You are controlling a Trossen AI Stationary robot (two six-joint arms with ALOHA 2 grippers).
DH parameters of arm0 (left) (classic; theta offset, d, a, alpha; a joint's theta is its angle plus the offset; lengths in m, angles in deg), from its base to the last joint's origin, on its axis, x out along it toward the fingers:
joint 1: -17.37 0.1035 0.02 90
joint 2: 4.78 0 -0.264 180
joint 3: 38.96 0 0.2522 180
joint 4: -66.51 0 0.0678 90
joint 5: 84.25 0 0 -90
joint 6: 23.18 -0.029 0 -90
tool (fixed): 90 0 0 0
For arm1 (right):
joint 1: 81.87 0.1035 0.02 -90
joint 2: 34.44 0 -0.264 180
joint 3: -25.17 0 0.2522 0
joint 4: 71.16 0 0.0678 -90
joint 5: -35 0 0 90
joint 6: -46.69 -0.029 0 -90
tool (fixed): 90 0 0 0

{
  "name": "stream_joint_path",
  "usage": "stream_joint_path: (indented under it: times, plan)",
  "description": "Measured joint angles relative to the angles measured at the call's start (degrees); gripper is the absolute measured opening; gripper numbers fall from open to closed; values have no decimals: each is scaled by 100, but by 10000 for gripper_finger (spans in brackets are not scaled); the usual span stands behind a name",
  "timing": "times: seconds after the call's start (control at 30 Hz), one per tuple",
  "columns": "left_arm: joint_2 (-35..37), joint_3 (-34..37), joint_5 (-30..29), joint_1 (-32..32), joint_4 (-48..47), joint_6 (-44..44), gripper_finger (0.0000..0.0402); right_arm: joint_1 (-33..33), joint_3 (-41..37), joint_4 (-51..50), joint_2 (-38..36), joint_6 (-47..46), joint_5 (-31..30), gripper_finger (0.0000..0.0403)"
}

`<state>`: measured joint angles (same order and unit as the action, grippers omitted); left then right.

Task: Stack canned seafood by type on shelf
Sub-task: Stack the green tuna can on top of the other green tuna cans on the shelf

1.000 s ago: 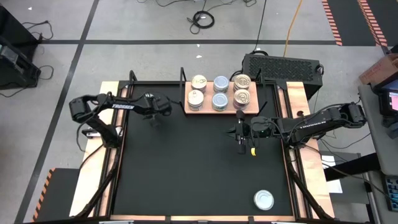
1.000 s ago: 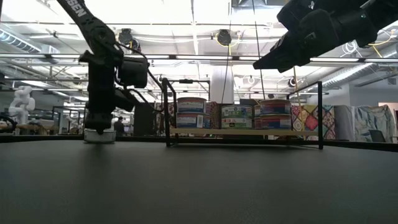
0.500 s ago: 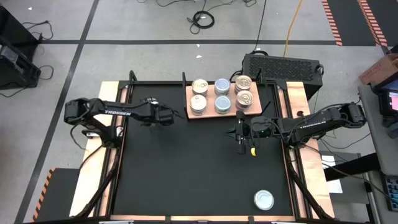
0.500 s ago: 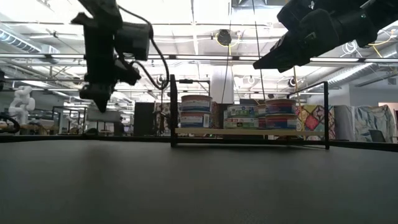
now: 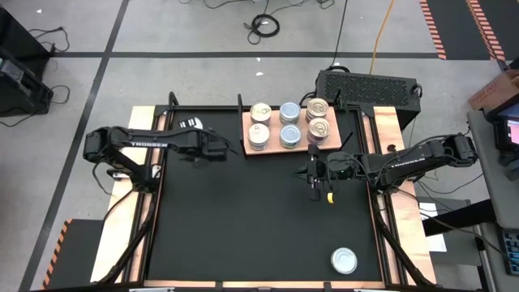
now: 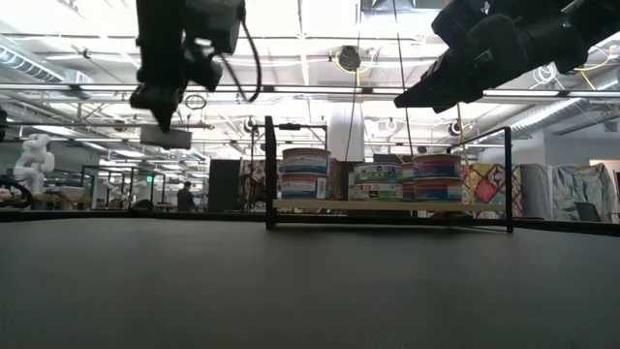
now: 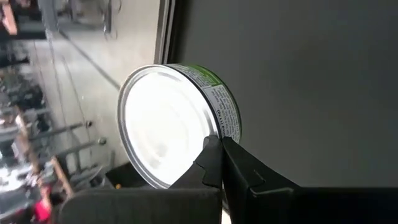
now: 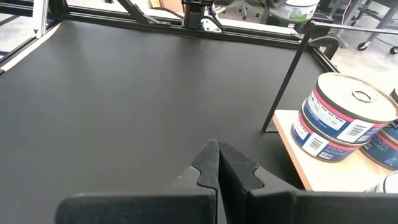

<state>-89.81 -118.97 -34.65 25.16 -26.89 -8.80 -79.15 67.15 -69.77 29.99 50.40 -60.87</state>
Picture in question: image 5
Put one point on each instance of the dark keypad device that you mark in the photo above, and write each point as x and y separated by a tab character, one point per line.
511	251

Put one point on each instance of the brown cardboard box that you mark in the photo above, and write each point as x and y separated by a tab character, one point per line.
498	91

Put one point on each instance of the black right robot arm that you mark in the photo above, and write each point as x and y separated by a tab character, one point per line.
405	164

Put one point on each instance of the black monitor with pink screen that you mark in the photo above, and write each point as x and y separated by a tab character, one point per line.
504	136

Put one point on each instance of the grey side table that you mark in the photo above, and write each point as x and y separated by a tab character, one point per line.
486	182

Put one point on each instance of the black flat bar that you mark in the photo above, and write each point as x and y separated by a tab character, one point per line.
458	217

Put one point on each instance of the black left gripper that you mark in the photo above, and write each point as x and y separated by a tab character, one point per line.
202	146

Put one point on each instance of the black aluminium table frame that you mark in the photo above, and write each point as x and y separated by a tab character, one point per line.
147	243

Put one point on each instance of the small black knob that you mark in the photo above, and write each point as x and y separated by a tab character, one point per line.
391	148

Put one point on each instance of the wooden shelf with black frame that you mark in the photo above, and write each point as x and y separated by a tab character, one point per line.
274	140

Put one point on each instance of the large black box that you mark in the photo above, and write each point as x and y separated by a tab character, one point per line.
20	32

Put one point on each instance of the white paper sheet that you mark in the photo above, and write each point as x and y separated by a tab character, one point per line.
437	243

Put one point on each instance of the black equipment case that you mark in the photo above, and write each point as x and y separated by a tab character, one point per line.
24	93

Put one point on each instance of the black table mat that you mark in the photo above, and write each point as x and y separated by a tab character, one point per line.
243	223

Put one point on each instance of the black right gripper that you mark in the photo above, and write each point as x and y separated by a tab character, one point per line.
316	174

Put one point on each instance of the black floor mat, orange stripes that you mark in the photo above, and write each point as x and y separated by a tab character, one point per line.
458	28
507	24
81	255

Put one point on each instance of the black perforated computer case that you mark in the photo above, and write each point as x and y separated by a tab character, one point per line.
365	87

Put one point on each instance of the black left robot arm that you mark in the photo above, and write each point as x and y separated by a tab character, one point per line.
134	142

